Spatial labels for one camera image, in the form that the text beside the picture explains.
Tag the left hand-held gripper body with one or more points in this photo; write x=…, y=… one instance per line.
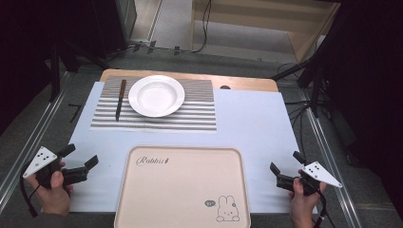
x=47, y=169

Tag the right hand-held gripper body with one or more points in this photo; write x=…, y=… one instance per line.
x=312, y=177

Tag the person's left hand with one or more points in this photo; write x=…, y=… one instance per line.
x=55, y=193

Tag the person's right hand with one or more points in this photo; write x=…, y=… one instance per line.
x=302, y=205

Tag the white table sheet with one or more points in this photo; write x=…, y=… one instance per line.
x=253, y=126

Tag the dark brown chopsticks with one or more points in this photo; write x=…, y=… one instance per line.
x=120, y=99

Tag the black tripod stand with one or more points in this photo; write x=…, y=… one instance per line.
x=312, y=76
x=58, y=66

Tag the wooden table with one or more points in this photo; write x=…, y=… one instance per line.
x=247, y=84

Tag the white deep plate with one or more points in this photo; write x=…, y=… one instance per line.
x=156, y=95

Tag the beige tray with rabbit print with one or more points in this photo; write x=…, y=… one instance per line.
x=182, y=190

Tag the grey striped placemat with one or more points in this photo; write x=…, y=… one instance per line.
x=196, y=114

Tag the dark cabinet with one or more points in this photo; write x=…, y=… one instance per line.
x=114, y=22

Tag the light wooden shelf unit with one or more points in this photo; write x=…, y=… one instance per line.
x=253, y=28

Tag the metal floor rail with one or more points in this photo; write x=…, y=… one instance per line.
x=329, y=164
x=34, y=133

